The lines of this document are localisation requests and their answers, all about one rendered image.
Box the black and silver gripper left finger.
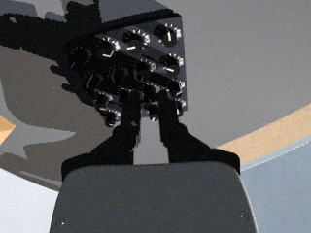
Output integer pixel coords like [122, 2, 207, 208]
[61, 90, 141, 181]

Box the black knob box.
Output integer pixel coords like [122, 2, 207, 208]
[62, 13, 188, 127]

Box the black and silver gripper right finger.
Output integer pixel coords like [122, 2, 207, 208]
[158, 89, 240, 176]

